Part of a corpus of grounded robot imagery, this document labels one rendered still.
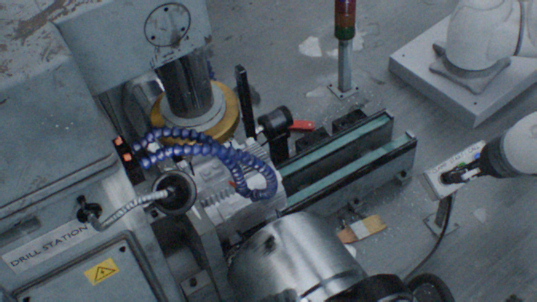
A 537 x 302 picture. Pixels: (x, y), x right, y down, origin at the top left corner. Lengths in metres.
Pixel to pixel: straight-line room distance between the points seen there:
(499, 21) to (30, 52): 1.29
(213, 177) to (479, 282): 0.71
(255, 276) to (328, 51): 1.07
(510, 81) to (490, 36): 0.21
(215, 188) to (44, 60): 0.63
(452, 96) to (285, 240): 0.86
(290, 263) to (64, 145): 0.51
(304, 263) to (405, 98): 0.90
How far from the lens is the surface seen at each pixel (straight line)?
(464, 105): 1.86
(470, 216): 1.70
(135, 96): 1.58
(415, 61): 1.98
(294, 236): 1.21
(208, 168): 1.36
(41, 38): 0.84
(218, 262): 1.37
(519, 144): 1.09
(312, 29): 2.18
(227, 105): 1.20
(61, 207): 0.99
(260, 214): 1.42
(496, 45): 1.82
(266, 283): 1.19
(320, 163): 1.65
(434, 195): 1.43
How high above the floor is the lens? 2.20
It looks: 51 degrees down
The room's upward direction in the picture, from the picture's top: 8 degrees counter-clockwise
